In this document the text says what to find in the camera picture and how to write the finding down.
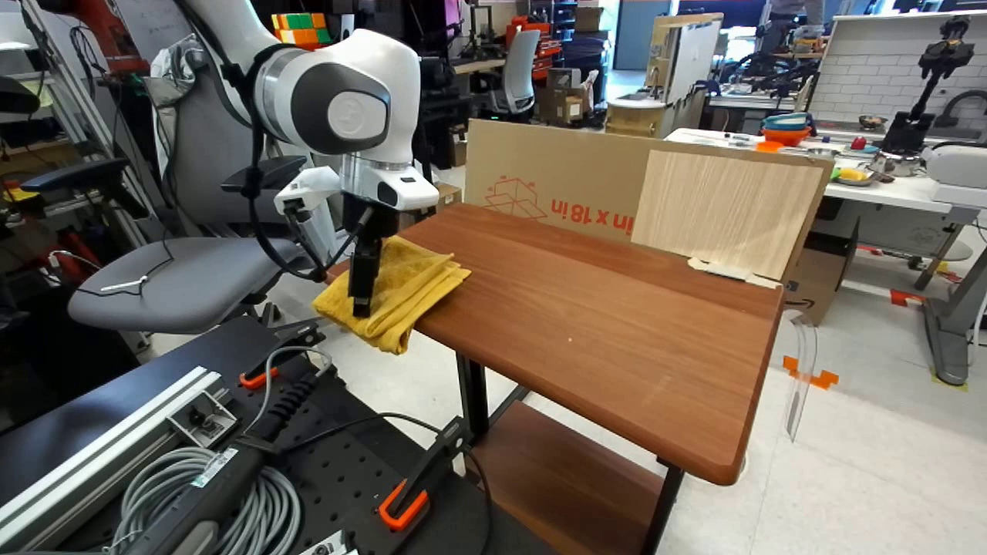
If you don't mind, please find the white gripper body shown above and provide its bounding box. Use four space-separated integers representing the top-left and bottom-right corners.
336 150 444 216

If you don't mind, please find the yellow towel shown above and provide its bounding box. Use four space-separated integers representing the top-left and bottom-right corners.
308 231 475 359

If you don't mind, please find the black background table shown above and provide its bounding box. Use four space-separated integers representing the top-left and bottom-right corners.
415 48 468 209

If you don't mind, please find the black ribbed clamp orange tip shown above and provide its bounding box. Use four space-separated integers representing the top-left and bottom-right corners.
236 348 332 441

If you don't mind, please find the brown cardboard box with print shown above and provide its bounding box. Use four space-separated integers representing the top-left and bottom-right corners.
464 118 664 248

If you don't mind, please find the black table leg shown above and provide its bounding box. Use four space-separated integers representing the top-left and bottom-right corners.
637 462 688 555
454 351 494 449

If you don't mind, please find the white background office chair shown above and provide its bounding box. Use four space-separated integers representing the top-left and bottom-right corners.
491 29 546 119

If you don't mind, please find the grey office chair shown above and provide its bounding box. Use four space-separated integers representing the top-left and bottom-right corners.
66 41 364 348

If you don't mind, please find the colourful block box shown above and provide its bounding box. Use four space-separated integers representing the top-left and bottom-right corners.
270 10 339 54

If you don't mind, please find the grey jacket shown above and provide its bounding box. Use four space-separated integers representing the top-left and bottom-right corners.
149 31 258 197

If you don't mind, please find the wooden lower table shelf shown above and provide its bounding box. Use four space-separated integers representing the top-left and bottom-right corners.
466 396 673 555

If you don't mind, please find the tall beige cardboard box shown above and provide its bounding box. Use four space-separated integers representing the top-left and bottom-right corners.
642 10 727 107

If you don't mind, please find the light wood panel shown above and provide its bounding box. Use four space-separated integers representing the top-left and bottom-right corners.
630 142 837 288

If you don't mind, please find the orange and blue disc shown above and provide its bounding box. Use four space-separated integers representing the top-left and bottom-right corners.
759 111 818 148

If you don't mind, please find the small brown cardboard box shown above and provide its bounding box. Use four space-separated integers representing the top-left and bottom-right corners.
784 220 865 331

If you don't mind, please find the white pegboard panel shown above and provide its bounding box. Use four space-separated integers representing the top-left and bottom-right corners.
806 10 987 132

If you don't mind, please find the white desk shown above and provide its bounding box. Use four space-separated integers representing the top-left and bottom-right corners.
664 128 987 220

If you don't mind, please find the grey desk leg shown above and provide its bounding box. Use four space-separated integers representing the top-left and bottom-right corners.
918 243 987 390

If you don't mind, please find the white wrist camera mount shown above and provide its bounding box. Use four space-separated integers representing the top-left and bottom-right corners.
273 165 347 272

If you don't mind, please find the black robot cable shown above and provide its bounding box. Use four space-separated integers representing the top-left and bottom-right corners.
239 43 349 283

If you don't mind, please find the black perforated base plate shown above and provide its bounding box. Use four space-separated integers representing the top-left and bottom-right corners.
227 375 494 555

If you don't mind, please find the black clamp with orange handle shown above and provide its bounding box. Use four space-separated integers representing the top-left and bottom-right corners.
373 412 473 538

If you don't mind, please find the grey cable coil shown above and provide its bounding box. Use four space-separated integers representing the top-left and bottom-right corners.
101 445 306 555

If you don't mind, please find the aluminium profile rail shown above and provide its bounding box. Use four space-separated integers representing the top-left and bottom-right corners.
0 365 225 550

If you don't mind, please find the black camera stand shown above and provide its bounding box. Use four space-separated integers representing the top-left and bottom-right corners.
880 15 977 160

